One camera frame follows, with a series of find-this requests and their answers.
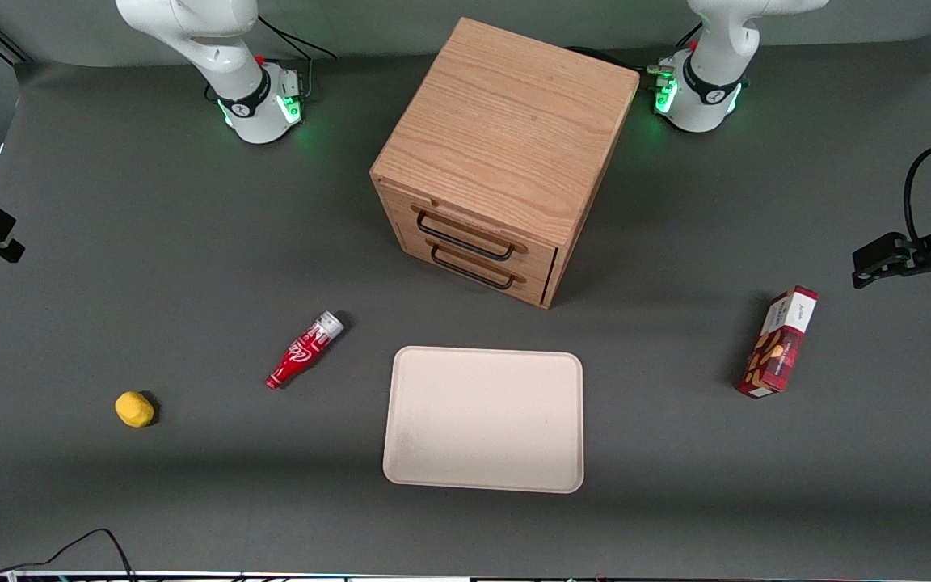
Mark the beige plastic tray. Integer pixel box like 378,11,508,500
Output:
382,346,585,495

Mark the wooden drawer cabinet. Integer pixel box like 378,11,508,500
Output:
369,16,642,310

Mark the red snack box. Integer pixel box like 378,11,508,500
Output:
737,285,819,399

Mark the yellow lemon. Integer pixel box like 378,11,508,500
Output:
115,391,155,428

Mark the red plastic bottle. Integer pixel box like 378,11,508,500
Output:
265,311,346,390

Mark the wooden drawer with black handle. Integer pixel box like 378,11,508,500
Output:
385,184,558,281
397,228,553,308

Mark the black right arm base cable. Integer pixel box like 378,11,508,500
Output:
258,15,339,103

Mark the black left arm base cable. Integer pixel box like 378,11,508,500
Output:
565,23,705,75

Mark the black floor cable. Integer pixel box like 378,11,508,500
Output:
0,509,137,582

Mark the black arm base cable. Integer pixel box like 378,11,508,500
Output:
565,23,705,75
258,15,339,103

